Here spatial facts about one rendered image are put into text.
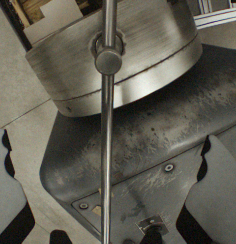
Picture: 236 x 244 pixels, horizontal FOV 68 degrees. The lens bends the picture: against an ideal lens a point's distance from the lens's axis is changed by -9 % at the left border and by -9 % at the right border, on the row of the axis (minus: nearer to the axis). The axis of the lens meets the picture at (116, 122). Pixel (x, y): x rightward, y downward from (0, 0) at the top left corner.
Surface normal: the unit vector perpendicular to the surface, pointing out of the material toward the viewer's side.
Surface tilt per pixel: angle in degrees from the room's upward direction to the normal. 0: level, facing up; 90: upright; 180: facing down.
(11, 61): 0
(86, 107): 32
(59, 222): 0
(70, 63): 26
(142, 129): 49
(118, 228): 0
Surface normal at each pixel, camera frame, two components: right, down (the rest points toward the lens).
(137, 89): 0.07, 0.47
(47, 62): -0.47, 0.62
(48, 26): 0.26, 0.38
